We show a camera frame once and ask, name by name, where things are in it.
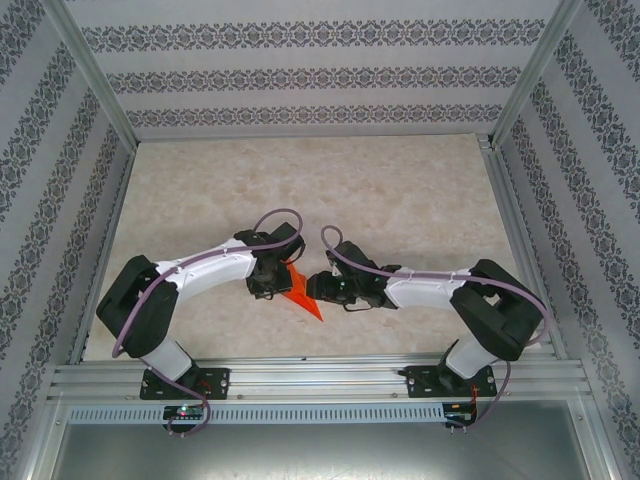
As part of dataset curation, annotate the aluminium side rail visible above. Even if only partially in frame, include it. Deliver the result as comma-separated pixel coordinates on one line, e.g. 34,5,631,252
67,142,139,365
477,132,571,361

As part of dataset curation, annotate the aluminium frame post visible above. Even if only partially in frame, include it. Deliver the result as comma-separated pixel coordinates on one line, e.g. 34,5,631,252
43,0,140,147
489,0,586,149

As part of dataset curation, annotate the grey sheet metal panel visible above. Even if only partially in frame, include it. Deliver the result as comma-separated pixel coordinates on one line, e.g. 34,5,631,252
52,423,614,480

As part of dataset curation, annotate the orange paper sheet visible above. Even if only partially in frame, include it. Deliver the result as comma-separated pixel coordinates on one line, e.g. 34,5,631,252
279,264,326,324

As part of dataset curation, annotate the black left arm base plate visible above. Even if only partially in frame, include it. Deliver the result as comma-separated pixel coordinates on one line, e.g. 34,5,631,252
139,367,231,401

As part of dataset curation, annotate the aluminium mounting rail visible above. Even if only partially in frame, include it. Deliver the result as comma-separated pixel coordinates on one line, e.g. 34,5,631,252
47,352,586,403

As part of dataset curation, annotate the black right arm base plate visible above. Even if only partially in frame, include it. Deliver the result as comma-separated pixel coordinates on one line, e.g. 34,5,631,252
402,363,501,400

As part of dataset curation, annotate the slotted grey cable duct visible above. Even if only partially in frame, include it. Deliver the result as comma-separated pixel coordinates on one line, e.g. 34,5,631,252
67,403,447,426

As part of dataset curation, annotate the circuit board with green light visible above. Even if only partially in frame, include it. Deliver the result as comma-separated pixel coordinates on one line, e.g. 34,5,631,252
163,404,205,420

